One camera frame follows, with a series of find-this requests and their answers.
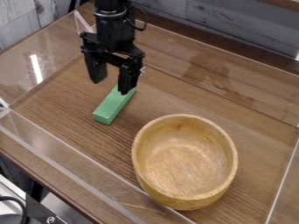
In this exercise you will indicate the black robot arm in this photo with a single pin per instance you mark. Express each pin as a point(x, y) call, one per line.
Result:
point(114, 5)

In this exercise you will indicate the clear acrylic tray enclosure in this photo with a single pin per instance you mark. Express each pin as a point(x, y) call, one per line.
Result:
point(198, 74)

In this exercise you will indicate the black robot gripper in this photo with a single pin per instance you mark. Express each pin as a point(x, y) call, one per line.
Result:
point(112, 46)

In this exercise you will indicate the brown wooden bowl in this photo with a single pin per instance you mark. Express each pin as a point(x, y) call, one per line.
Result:
point(186, 161)

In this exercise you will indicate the black metal bracket with screw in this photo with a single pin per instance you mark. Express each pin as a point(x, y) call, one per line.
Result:
point(40, 212)

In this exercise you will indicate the green rectangular block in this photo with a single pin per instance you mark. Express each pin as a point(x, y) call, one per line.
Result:
point(112, 106)

